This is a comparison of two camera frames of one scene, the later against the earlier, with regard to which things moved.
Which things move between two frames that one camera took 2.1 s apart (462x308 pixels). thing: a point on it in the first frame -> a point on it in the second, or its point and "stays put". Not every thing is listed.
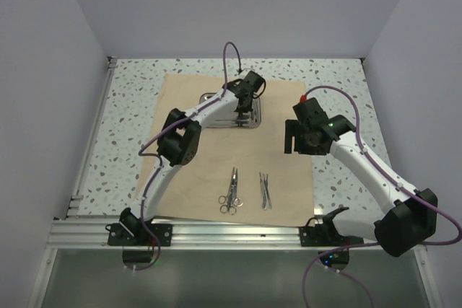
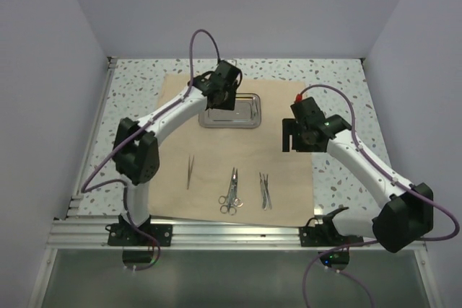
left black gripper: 248,107 -> 229,104
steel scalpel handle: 264,200 stays put
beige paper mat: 242,175 stays put
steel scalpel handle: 264,198 stays put
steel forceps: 238,120 -> 190,169
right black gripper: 291,125 stays put
